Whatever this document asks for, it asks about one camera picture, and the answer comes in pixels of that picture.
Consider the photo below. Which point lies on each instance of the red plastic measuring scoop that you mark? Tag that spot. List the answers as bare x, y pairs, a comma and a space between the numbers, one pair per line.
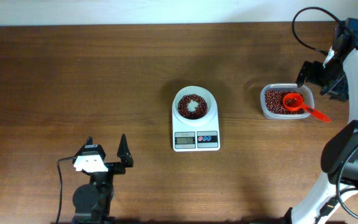
294, 102

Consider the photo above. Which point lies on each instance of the red beans in container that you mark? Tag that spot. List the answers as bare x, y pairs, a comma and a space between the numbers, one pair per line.
274, 102

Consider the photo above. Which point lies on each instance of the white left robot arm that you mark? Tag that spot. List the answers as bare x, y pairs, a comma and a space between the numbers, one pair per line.
92, 201

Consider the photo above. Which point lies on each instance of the white digital kitchen scale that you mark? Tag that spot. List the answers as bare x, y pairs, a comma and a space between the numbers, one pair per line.
191, 135

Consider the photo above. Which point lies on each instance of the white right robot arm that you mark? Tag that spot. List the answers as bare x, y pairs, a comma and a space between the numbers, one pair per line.
261, 163

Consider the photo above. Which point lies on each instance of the white round bowl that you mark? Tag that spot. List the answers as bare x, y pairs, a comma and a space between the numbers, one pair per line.
212, 110

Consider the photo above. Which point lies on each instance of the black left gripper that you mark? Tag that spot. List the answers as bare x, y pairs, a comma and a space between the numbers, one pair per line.
125, 157

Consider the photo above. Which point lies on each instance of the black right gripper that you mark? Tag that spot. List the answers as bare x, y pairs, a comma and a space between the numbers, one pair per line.
336, 91

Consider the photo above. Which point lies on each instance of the red beans in bowl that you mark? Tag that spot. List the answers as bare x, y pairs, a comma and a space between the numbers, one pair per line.
192, 107

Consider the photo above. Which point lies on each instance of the clear plastic bean container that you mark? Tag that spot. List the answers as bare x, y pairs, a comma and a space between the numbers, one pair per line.
303, 90

